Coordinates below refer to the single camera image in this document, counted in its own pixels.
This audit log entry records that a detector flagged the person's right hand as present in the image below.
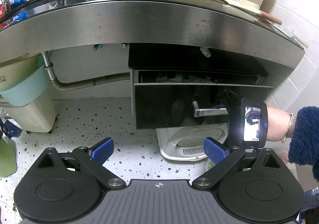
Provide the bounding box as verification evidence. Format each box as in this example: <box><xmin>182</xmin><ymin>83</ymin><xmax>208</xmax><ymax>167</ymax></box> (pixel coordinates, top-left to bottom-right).
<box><xmin>267</xmin><ymin>105</ymin><xmax>296</xmax><ymax>143</ymax></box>

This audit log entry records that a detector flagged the silver bangle bracelet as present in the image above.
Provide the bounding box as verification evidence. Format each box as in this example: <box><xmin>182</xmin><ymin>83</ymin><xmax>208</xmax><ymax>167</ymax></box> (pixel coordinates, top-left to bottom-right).
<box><xmin>281</xmin><ymin>112</ymin><xmax>295</xmax><ymax>144</ymax></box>

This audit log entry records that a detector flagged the white brush with brown handle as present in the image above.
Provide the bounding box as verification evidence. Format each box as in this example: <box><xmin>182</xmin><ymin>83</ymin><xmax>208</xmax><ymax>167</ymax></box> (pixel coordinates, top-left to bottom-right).
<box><xmin>224</xmin><ymin>0</ymin><xmax>282</xmax><ymax>25</ymax></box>

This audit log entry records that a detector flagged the clear plastic bag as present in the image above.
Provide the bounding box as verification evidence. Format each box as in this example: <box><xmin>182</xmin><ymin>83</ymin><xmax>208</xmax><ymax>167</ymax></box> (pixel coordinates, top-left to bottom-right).
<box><xmin>273</xmin><ymin>23</ymin><xmax>308</xmax><ymax>48</ymax></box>

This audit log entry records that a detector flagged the white bathroom scale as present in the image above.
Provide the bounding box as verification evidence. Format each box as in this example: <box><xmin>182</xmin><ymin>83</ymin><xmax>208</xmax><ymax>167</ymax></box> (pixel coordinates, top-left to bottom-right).
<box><xmin>156</xmin><ymin>123</ymin><xmax>229</xmax><ymax>161</ymax></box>

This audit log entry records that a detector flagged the right forearm blue fleece sleeve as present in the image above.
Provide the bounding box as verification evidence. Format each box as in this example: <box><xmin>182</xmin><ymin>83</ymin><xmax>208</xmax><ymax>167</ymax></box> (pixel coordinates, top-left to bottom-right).
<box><xmin>288</xmin><ymin>107</ymin><xmax>318</xmax><ymax>181</ymax></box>

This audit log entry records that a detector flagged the cream perforated laundry basket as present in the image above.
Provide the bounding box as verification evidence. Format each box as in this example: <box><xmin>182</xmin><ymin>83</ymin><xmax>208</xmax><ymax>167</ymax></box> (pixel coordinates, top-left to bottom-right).
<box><xmin>1</xmin><ymin>91</ymin><xmax>57</xmax><ymax>133</ymax></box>

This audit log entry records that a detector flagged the corrugated metal drain hose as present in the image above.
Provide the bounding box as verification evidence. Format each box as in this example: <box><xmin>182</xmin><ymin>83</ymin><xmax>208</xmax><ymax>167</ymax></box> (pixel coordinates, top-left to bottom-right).
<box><xmin>40</xmin><ymin>50</ymin><xmax>131</xmax><ymax>91</ymax></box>

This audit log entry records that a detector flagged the mint green plastic basin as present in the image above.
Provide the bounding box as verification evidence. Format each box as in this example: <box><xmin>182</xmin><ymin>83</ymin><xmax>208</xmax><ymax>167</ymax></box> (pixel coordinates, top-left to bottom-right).
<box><xmin>1</xmin><ymin>55</ymin><xmax>50</xmax><ymax>107</ymax></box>

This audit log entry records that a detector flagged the black drawer with metal handle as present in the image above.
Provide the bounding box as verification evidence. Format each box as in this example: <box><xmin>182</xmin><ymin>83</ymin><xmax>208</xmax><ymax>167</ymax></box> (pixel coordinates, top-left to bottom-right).
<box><xmin>128</xmin><ymin>43</ymin><xmax>274</xmax><ymax>130</ymax></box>

